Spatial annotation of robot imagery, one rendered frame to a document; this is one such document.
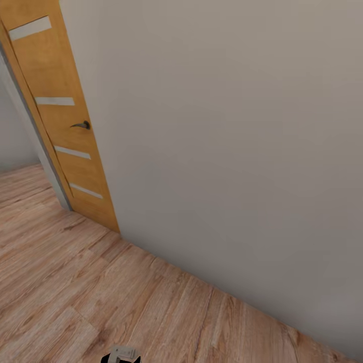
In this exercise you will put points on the door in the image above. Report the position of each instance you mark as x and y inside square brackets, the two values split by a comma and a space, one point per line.
[35, 40]

